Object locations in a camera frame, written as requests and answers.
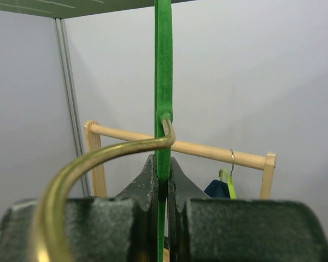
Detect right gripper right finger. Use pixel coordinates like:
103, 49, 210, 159
168, 159, 328, 261

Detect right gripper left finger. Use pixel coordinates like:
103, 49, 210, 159
0, 154, 158, 261

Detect navy blue garment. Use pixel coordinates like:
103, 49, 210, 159
204, 180, 231, 199

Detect lime green hanger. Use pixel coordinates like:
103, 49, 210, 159
218, 148, 237, 199

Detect dark green hanger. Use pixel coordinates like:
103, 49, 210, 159
30, 1, 175, 261

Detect wooden clothes rack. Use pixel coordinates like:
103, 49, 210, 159
84, 121, 277, 199

